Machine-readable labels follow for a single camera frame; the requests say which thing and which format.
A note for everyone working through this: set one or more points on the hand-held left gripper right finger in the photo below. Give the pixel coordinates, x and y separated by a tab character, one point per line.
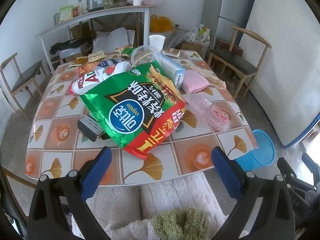
225	175

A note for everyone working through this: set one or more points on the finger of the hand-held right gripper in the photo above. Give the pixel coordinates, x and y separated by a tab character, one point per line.
310	162
287	175

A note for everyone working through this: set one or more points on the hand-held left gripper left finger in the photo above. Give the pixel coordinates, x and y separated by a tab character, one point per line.
98	172

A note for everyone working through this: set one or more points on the blue plastic wastebasket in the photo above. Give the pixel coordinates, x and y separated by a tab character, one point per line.
262	150

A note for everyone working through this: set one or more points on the white strawberry drink bottle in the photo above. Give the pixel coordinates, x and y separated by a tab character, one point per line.
100	76

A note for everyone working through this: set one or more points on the pink mesh sponge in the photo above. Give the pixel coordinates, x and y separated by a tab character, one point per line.
195	81

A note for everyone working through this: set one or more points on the blue medicine box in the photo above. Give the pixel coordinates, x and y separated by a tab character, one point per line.
175	72

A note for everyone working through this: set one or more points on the black flat device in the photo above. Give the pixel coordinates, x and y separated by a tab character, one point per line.
87	126

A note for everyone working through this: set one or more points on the pink clear plastic wrapper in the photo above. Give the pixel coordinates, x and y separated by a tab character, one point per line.
212	112

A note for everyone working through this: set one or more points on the green fleece cloth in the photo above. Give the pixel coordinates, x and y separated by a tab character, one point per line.
180	223

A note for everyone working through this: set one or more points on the leaf patterned tablecloth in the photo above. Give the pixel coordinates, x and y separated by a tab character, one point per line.
62	110

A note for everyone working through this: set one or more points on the large green chip bag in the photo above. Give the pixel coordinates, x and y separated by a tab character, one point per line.
130	105

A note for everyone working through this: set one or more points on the white board blue edge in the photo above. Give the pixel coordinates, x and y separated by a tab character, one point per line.
282	67

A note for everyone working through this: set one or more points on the orange snack packet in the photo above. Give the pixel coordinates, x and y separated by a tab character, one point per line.
86	68

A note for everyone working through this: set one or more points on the blue white snack packet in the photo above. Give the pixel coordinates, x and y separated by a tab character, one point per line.
110	61

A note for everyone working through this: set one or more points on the yellow brown snack packet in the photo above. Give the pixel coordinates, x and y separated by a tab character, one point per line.
80	61

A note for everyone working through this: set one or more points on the wooden chair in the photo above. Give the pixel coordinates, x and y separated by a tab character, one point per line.
25	75
232	60

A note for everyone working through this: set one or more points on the green snack packet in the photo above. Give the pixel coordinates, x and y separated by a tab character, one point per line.
126	52

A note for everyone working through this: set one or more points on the cardboard box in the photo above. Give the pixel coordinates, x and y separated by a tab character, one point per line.
192	48

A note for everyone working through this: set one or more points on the black bag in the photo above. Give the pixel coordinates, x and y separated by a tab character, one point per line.
65	46

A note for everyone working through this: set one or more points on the white pillow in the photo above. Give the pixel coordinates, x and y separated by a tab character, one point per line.
112	40

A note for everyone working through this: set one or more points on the clear round plastic container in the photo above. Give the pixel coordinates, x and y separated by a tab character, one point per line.
150	48

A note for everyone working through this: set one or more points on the brown white snack packet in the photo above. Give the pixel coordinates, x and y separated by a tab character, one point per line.
171	52

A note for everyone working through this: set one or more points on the white paper cup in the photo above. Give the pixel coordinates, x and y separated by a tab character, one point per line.
157	42

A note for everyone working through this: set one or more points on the white plastic bag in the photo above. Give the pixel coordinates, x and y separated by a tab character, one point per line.
200	33

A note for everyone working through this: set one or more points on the grey plastic bag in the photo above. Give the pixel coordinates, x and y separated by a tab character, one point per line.
175	38

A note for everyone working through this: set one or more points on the white side table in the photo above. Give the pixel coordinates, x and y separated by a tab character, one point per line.
100	13

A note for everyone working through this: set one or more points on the yellow plastic bag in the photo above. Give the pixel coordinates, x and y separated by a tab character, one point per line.
161	23

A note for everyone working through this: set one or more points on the green white box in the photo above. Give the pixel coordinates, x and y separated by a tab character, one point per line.
66	13

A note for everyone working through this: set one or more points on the glass bottle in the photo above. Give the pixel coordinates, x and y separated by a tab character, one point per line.
81	7

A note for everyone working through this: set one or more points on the grey refrigerator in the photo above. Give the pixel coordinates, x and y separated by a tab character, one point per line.
230	5

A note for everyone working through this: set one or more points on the steel rice cooker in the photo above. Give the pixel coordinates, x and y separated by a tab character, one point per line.
100	1

